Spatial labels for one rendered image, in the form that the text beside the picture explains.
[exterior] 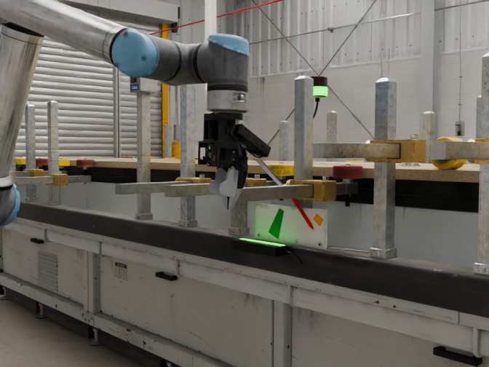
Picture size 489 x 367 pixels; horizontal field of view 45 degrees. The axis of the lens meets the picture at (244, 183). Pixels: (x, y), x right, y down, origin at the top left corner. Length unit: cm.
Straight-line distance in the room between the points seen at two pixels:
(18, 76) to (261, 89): 1010
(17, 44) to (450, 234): 124
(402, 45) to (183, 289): 792
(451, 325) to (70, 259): 226
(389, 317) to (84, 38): 93
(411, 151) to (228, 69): 43
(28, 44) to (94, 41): 45
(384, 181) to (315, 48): 959
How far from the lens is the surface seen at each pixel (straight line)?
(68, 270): 327
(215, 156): 126
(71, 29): 139
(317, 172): 174
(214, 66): 129
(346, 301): 151
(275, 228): 159
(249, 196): 134
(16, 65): 177
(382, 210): 138
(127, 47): 125
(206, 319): 230
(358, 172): 160
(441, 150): 100
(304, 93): 153
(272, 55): 1164
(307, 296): 159
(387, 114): 137
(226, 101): 127
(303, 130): 152
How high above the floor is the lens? 94
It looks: 3 degrees down
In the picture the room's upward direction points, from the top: straight up
